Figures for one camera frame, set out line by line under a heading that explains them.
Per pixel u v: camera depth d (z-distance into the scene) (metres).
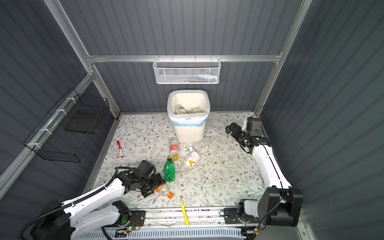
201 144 1.01
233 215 0.74
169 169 0.87
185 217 0.74
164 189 0.82
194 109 0.99
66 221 0.40
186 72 1.12
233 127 0.75
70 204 0.43
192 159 0.89
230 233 0.71
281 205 0.39
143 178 0.68
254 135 0.63
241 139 0.74
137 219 0.72
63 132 0.72
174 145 0.96
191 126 0.83
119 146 1.01
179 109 0.98
